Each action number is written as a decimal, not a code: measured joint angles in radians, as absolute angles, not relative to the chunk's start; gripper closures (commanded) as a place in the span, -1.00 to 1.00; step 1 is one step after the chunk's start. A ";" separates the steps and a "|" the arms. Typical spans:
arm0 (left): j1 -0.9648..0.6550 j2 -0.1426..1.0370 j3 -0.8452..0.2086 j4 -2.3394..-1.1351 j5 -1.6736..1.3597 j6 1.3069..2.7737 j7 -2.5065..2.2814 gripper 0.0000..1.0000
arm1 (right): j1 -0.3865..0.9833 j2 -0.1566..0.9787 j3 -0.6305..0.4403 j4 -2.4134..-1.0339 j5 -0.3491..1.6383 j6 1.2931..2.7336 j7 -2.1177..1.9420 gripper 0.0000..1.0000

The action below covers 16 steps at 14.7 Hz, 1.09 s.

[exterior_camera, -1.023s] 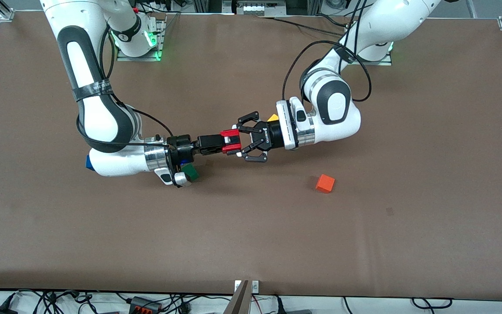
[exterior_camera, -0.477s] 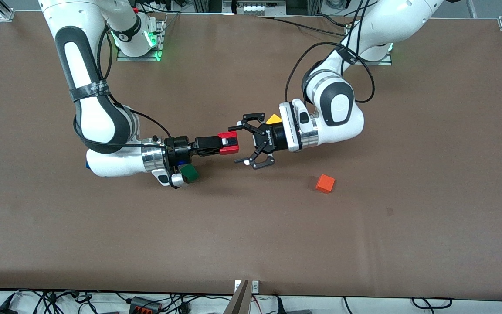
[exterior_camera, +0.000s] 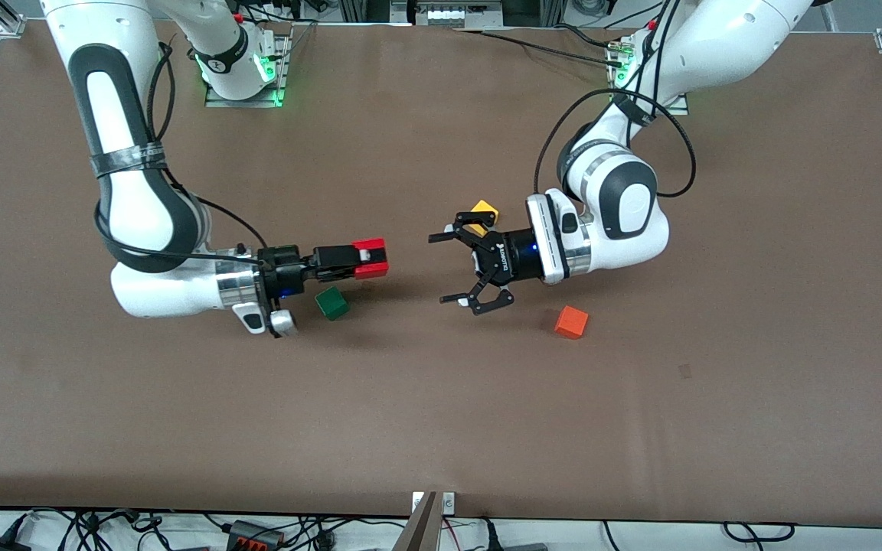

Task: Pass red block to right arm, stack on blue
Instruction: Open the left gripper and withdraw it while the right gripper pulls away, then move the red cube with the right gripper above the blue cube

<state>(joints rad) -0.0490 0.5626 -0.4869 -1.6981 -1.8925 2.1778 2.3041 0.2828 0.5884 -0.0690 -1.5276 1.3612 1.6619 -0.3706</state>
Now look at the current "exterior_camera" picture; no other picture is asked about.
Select red wooden cube block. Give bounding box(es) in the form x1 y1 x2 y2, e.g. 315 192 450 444
351 238 390 279

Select green wooden cube block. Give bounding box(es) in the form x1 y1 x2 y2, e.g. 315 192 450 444
315 286 351 321

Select yellow wooden cube block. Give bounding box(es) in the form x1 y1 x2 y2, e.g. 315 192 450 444
464 200 500 236

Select orange wooden cube block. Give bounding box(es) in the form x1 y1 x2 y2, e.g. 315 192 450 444
554 305 590 341

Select black orange connector box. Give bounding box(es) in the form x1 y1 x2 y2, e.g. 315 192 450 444
227 520 286 551

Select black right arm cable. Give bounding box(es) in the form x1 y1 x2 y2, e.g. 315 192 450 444
95 42 269 267

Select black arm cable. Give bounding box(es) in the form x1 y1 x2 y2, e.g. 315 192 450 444
95 42 269 267
534 0 697 200

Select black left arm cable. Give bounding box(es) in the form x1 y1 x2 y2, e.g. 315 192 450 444
534 0 697 200

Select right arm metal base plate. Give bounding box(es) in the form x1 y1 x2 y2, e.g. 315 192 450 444
204 34 290 109

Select long black table cable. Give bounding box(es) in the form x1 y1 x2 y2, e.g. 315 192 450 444
452 25 626 70

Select white mounting bracket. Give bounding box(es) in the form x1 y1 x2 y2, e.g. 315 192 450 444
412 491 456 514

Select metal frame equipment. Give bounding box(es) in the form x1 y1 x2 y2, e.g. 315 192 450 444
410 0 503 28

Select tangled black cables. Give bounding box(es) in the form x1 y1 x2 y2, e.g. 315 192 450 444
0 507 411 551

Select black looped cable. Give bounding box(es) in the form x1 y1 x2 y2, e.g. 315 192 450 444
723 522 796 543

